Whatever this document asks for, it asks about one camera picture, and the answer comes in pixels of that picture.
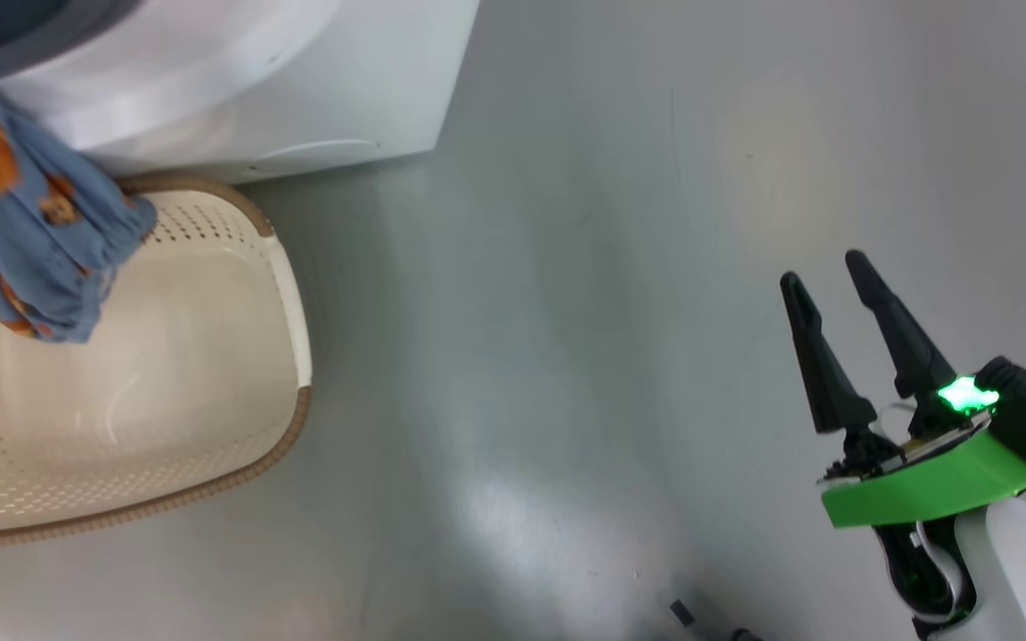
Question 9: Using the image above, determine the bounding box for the round white filter cover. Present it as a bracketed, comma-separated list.
[241, 138, 382, 179]

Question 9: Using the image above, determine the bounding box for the blue bear print garment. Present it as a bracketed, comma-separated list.
[0, 62, 158, 345]

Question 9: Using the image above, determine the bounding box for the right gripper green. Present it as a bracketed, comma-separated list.
[779, 249, 1026, 528]

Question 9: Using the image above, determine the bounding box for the cream perforated laundry basket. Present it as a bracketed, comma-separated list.
[0, 175, 314, 547]

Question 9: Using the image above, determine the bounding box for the white front-load washing machine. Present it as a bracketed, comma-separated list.
[0, 0, 482, 186]

